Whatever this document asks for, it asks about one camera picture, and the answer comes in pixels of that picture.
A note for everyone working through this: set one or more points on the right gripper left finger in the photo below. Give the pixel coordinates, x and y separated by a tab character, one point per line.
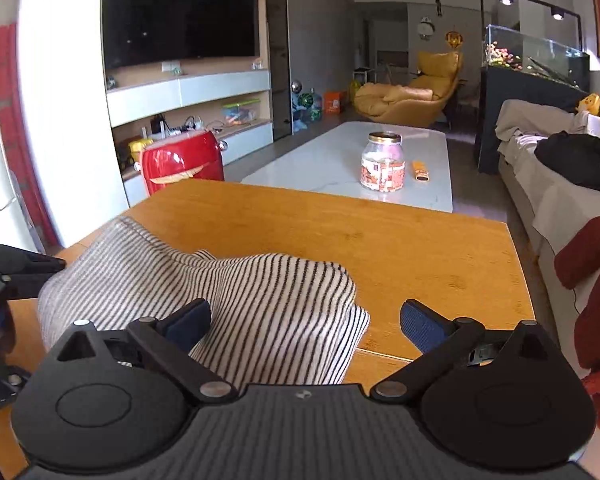
165	346

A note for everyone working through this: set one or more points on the yellow duck plush toy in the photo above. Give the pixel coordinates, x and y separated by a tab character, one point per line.
590	104

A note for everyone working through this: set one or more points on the glass fish tank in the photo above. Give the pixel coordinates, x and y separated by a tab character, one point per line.
539	57

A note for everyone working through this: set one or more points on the yellow lounge chair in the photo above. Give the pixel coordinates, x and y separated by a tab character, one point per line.
419	103

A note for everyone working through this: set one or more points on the dark red fuzzy coat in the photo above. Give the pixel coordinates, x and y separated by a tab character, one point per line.
577	261

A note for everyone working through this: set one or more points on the orange small box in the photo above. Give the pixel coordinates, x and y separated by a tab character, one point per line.
420	171

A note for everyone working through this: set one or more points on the black jacket on sofa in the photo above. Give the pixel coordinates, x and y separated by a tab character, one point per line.
575	156

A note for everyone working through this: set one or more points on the black wall television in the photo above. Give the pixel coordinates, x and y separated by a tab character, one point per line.
138	32

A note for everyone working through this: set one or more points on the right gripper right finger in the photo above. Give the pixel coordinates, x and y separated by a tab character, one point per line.
442	344

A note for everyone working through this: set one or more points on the glass jar pink lid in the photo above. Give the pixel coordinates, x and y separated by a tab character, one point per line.
383	163

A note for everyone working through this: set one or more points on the white coffee table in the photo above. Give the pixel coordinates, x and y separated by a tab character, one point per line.
331	164

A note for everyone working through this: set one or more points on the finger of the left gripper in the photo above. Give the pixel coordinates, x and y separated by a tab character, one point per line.
23	274

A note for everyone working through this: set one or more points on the black white striped garment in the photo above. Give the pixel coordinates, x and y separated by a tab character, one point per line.
275	319

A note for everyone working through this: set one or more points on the beige blanket on sofa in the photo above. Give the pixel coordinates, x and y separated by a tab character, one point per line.
520	117

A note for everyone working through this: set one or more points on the white tv cabinet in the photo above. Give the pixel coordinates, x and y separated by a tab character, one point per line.
200	97

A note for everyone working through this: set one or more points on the grey sofa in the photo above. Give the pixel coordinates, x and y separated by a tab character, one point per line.
552	211

